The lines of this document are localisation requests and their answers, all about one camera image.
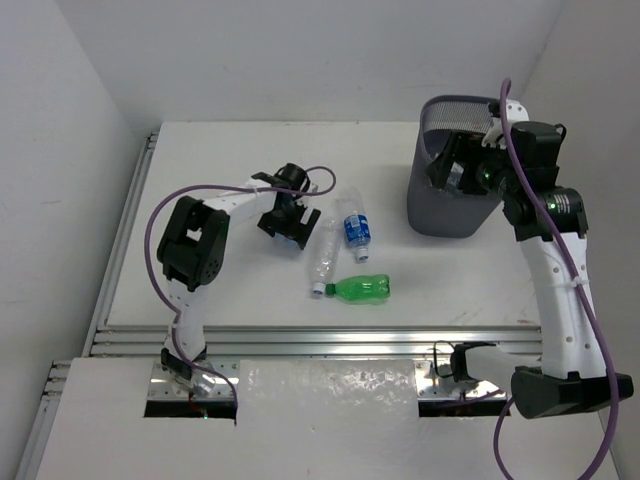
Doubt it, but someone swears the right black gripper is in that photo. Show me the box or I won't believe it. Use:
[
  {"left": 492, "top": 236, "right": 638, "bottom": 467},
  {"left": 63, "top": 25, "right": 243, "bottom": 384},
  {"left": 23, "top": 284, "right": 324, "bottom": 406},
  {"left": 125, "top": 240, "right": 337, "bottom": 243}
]
[{"left": 427, "top": 128, "right": 520, "bottom": 198}]

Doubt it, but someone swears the green plastic bottle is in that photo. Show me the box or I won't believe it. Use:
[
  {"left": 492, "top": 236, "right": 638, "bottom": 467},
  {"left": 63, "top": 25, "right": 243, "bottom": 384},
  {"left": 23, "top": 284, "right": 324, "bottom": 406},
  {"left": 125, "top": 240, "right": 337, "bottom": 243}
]
[{"left": 325, "top": 274, "right": 391, "bottom": 304}]

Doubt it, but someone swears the light blue label bottle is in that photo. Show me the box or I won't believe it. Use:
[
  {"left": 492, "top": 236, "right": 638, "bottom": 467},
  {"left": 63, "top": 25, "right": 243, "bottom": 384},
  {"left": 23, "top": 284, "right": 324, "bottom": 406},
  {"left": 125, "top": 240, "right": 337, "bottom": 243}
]
[{"left": 445, "top": 169, "right": 464, "bottom": 195}]

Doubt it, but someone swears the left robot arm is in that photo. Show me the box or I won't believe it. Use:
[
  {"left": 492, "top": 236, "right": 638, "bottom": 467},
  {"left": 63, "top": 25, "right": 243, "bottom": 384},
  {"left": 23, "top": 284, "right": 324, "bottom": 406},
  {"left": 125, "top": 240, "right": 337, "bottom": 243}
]
[{"left": 144, "top": 163, "right": 321, "bottom": 385}]

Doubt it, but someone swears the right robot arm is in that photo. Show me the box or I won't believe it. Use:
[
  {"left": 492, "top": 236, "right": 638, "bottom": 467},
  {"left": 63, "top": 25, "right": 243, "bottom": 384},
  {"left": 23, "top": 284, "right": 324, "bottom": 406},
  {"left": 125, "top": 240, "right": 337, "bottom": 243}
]
[{"left": 427, "top": 121, "right": 634, "bottom": 419}]

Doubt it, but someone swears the grey mesh waste bin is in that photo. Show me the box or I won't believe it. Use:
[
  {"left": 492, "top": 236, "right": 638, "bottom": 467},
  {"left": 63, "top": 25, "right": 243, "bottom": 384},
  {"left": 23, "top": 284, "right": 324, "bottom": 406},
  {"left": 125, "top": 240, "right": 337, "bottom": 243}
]
[{"left": 406, "top": 95, "right": 504, "bottom": 239}]

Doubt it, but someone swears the clear crushed plastic bottle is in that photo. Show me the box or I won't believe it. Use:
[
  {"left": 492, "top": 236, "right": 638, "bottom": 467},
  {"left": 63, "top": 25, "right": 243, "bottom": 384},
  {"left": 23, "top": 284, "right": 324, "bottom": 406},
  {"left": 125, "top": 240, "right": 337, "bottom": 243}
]
[{"left": 311, "top": 217, "right": 340, "bottom": 297}]

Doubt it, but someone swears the dark blue label bottle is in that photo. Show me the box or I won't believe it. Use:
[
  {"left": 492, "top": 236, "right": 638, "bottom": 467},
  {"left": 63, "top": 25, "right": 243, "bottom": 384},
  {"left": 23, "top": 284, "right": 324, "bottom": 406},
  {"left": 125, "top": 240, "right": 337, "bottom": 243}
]
[{"left": 337, "top": 186, "right": 371, "bottom": 263}]

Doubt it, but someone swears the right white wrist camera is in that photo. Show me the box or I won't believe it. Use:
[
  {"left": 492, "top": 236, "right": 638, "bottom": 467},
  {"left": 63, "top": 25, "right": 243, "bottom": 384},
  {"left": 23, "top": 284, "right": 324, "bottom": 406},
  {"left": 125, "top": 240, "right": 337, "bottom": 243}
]
[{"left": 482, "top": 99, "right": 529, "bottom": 149}]

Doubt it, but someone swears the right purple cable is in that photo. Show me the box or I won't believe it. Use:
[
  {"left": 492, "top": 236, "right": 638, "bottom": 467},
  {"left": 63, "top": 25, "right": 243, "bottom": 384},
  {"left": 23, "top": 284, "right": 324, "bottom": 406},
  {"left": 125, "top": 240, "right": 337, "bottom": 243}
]
[{"left": 492, "top": 77, "right": 621, "bottom": 480}]

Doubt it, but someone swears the aluminium rail frame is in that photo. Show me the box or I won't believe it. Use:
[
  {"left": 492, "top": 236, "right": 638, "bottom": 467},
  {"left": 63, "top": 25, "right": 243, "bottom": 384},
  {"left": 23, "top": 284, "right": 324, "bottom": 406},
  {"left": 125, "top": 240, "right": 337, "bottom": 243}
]
[{"left": 18, "top": 122, "right": 540, "bottom": 479}]

